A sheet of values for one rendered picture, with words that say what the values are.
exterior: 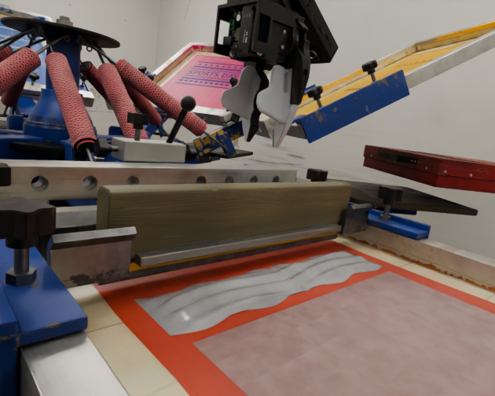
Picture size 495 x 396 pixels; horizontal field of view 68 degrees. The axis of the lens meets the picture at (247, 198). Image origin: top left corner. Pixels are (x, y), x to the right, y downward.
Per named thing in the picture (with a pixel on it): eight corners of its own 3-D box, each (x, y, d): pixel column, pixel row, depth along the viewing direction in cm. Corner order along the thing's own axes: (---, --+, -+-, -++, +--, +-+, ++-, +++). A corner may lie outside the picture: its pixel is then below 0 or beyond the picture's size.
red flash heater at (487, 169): (478, 182, 171) (485, 156, 169) (584, 207, 127) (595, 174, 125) (360, 169, 157) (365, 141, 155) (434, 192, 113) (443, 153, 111)
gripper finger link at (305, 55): (269, 107, 45) (269, 34, 44) (280, 108, 46) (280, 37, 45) (300, 101, 41) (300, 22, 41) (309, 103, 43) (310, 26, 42)
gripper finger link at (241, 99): (207, 132, 48) (223, 58, 44) (241, 135, 52) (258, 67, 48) (221, 140, 46) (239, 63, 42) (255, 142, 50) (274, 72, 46)
